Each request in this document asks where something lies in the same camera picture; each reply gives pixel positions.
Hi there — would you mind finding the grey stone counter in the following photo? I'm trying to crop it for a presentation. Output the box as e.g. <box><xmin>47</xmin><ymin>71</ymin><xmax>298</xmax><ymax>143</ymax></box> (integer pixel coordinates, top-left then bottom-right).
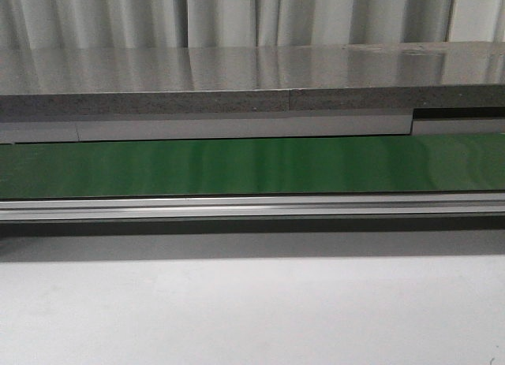
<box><xmin>0</xmin><ymin>41</ymin><xmax>505</xmax><ymax>145</ymax></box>

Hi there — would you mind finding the white pleated curtain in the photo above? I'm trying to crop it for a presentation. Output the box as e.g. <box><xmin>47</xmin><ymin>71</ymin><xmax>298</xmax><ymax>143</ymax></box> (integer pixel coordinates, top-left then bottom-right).
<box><xmin>1</xmin><ymin>0</ymin><xmax>504</xmax><ymax>50</ymax></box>

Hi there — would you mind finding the aluminium conveyor frame rail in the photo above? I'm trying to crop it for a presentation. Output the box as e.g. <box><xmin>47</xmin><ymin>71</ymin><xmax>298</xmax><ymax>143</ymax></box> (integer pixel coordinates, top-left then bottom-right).
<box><xmin>1</xmin><ymin>192</ymin><xmax>504</xmax><ymax>222</ymax></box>

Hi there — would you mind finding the green conveyor belt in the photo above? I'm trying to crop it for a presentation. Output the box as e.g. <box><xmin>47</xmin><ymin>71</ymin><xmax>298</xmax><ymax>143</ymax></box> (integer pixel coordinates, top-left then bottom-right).
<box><xmin>1</xmin><ymin>134</ymin><xmax>504</xmax><ymax>199</ymax></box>

